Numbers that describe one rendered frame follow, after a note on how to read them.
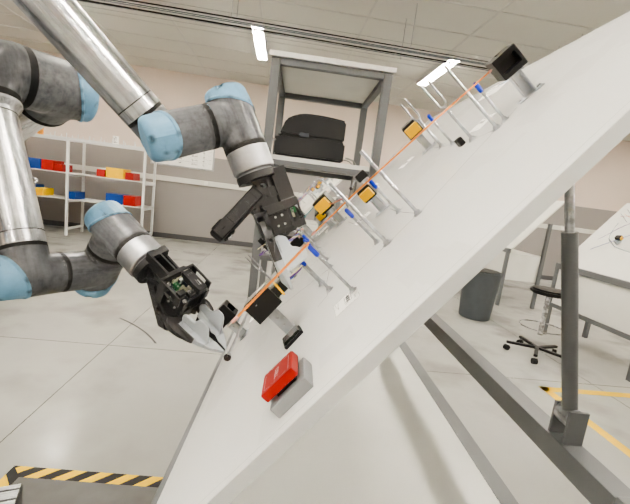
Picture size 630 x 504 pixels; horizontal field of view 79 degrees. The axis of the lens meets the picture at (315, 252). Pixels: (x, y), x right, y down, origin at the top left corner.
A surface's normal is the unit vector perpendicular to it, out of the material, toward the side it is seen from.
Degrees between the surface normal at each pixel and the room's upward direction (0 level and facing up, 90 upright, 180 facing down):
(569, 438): 90
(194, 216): 90
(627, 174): 90
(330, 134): 90
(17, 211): 65
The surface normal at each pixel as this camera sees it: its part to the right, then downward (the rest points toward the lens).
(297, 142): 0.07, 0.17
